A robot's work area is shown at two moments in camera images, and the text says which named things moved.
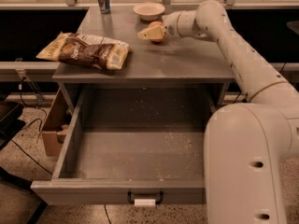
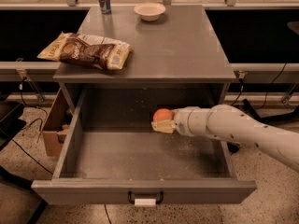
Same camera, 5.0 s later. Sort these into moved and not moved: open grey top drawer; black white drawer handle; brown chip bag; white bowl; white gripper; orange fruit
Moved: white gripper; orange fruit
Not moved: brown chip bag; white bowl; open grey top drawer; black white drawer handle
